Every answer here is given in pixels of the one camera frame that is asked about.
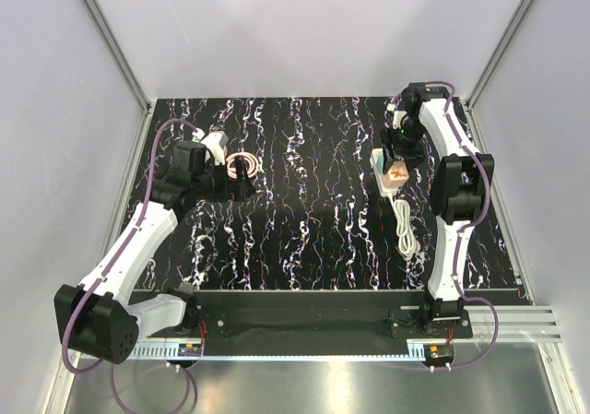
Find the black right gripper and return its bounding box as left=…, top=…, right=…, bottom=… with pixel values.
left=379, top=118, right=426, bottom=174

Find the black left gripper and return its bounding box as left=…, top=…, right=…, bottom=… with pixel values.
left=194, top=158, right=255, bottom=203

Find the white power strip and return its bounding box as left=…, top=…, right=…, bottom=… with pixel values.
left=371, top=148, right=409, bottom=198

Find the beige cube adapter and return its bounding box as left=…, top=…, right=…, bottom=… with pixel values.
left=383, top=160, right=409, bottom=189

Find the light blue plug adapter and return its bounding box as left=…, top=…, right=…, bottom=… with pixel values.
left=374, top=155, right=384, bottom=175

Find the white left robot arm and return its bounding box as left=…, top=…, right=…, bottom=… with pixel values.
left=53, top=132, right=261, bottom=364

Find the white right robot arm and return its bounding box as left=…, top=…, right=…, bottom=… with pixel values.
left=372, top=81, right=495, bottom=337

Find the pink coiled power cable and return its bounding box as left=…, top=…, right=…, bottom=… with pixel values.
left=225, top=152, right=262, bottom=181

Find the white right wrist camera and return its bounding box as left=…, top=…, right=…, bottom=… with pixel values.
left=386, top=103, right=407, bottom=128

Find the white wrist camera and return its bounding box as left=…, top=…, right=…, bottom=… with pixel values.
left=193, top=128, right=228, bottom=165
left=386, top=103, right=407, bottom=128

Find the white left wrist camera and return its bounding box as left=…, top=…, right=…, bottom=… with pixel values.
left=193, top=128, right=228, bottom=165

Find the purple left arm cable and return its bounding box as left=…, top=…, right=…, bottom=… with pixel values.
left=61, top=118, right=208, bottom=413

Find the white coiled power cable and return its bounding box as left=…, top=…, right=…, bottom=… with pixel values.
left=390, top=195, right=421, bottom=259

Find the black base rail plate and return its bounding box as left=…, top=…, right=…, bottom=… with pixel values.
left=146, top=288, right=474, bottom=341

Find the aluminium frame rail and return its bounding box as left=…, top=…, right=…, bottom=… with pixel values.
left=59, top=305, right=561, bottom=362

